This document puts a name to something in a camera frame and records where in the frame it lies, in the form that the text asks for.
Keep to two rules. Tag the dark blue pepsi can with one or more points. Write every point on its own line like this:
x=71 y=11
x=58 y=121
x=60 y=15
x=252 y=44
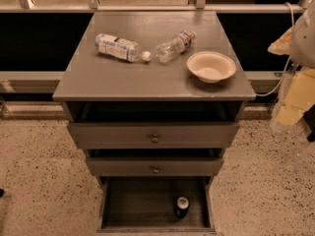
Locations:
x=181 y=207

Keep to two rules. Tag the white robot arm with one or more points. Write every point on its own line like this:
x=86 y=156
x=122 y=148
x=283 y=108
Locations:
x=297 y=93

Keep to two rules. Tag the grey wooden drawer cabinet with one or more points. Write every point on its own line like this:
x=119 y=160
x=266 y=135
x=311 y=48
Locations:
x=218 y=103

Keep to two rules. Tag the brass top drawer knob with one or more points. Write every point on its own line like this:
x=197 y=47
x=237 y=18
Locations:
x=155 y=138

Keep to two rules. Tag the brass drawer knob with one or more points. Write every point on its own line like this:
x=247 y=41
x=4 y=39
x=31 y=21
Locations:
x=155 y=138
x=155 y=169

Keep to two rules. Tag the brass middle drawer knob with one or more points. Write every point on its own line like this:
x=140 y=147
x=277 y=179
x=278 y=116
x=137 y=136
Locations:
x=155 y=169

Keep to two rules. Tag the grey top drawer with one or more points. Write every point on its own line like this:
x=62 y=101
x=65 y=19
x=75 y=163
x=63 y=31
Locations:
x=138 y=135

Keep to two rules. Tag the grey middle drawer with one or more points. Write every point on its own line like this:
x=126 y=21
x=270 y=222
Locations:
x=142 y=166

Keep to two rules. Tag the grey open bottom drawer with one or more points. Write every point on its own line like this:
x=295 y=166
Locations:
x=144 y=206

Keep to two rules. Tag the white paper bowl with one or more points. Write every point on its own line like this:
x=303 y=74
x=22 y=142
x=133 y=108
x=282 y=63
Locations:
x=211 y=67

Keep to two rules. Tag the clear crushed water bottle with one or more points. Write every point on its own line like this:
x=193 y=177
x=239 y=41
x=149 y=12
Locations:
x=181 y=42

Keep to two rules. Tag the labelled water bottle white cap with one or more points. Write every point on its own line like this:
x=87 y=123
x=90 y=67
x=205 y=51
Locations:
x=121 y=48

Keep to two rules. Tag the metal railing frame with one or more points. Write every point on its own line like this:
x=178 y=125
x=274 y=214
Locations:
x=32 y=39

